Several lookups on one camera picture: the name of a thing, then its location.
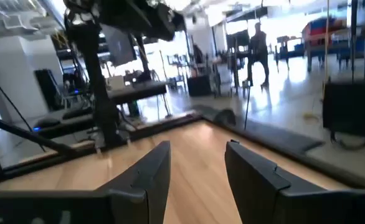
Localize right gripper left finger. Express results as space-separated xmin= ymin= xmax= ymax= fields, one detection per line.
xmin=97 ymin=140 xmax=172 ymax=224

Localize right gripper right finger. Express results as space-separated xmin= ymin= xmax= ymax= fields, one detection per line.
xmin=224 ymin=139 xmax=323 ymax=224

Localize black monitor blue screen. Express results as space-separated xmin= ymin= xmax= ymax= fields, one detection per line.
xmin=100 ymin=24 xmax=137 ymax=67

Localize black desk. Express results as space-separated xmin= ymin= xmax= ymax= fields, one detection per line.
xmin=107 ymin=80 xmax=168 ymax=106

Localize person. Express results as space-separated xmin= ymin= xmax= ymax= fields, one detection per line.
xmin=246 ymin=21 xmax=271 ymax=88

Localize black keyboard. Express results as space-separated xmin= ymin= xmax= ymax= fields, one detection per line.
xmin=61 ymin=106 xmax=93 ymax=121

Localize black computer mouse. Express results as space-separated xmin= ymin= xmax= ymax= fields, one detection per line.
xmin=32 ymin=117 xmax=61 ymax=129

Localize black floor box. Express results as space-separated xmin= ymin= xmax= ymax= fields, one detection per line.
xmin=321 ymin=79 xmax=365 ymax=140

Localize black computer tower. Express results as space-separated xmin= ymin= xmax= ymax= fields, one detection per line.
xmin=34 ymin=68 xmax=65 ymax=111

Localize red and blue storage bins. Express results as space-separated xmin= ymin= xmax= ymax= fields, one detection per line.
xmin=301 ymin=17 xmax=348 ymax=44

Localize black hanging cable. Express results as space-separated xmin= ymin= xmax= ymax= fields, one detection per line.
xmin=244 ymin=90 xmax=251 ymax=131

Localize coiled black floor cable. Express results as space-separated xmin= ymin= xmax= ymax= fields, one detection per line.
xmin=329 ymin=129 xmax=365 ymax=151

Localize thin yellow hanging cord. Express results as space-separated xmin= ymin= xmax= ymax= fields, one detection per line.
xmin=303 ymin=0 xmax=330 ymax=121

